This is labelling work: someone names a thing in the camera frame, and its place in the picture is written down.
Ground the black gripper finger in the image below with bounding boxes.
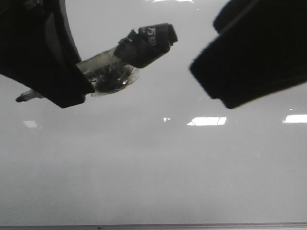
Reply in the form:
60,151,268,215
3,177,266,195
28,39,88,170
0,0,94,108
190,0,307,109

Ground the white black whiteboard marker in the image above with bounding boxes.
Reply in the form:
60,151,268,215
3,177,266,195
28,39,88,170
15,23,179,104

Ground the white whiteboard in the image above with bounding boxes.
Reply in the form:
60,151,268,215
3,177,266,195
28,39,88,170
0,0,307,225

